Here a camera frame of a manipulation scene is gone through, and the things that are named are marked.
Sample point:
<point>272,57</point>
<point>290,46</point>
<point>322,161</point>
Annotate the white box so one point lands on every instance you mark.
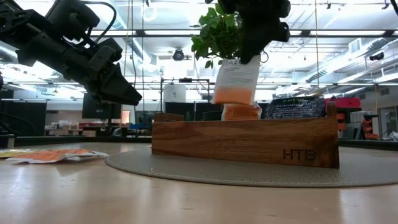
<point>174,93</point>

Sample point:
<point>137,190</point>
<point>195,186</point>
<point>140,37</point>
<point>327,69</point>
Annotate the black monitor on stand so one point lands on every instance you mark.
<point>101,107</point>

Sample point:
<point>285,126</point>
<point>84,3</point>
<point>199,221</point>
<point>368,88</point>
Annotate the wooden tea organizer tray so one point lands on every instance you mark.
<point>242,143</point>

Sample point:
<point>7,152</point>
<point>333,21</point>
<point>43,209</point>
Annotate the yellow tea bag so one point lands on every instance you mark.
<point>15,153</point>

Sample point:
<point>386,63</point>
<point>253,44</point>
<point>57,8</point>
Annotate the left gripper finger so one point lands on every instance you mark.
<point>118,98</point>
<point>122,82</point>

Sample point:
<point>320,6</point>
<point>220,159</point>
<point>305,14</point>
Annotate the green plant in black pot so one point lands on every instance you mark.
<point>217,34</point>

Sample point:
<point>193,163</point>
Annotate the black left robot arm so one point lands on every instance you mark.
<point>18,28</point>

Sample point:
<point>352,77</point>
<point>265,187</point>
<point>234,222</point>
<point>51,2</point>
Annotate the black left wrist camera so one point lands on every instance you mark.
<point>73,15</point>

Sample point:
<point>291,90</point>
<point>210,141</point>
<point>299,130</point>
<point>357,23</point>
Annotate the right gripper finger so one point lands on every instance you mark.
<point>252,49</point>

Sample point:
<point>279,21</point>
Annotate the dark blue tea bag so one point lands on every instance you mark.
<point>295,110</point>

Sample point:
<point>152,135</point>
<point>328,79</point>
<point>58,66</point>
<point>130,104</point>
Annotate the orange white tea bag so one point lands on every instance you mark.
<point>241,112</point>
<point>53,155</point>
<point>236,84</point>

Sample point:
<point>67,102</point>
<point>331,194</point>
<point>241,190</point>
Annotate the round grey table mat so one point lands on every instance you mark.
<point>217,174</point>

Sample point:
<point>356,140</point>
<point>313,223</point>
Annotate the black metal gantry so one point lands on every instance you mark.
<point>186,80</point>

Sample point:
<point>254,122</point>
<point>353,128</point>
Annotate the black ceiling spotlight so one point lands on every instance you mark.
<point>178,55</point>

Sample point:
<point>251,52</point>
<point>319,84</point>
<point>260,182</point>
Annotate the red storage bins shelf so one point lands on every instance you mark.
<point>342,103</point>

